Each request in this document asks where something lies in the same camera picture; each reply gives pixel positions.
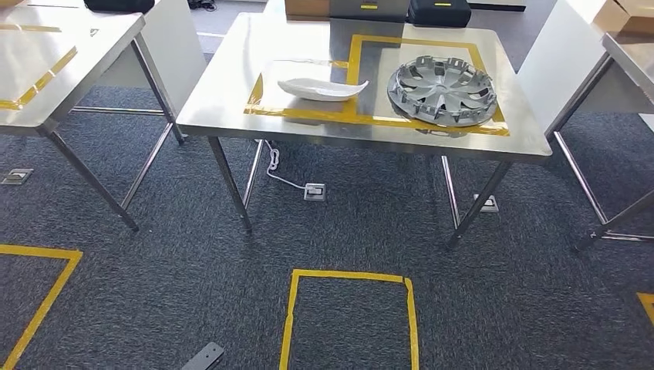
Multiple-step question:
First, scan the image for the white plastic shell part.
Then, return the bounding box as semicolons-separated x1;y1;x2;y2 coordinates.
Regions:
276;76;370;103

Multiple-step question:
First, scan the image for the stainless steel table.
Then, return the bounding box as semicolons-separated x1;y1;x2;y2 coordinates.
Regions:
0;4;187;234
544;30;654;254
175;10;554;251

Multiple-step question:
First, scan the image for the silver wheel hubcap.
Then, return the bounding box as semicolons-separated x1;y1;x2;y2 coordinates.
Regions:
386;55;499;128

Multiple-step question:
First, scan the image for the brown cardboard box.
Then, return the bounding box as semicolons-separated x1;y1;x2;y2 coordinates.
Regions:
284;0;331;17

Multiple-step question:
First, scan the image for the black carry case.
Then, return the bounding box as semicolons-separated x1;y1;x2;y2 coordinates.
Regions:
406;0;473;29
83;0;156;15

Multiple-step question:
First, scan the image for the open cardboard carton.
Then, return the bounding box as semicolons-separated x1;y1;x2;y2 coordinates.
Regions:
592;0;654;35

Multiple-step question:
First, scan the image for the white knotted cable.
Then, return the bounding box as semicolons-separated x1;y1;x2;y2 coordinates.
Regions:
262;139;309;191

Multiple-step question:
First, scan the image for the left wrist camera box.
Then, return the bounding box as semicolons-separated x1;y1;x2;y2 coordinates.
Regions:
180;341;226;370

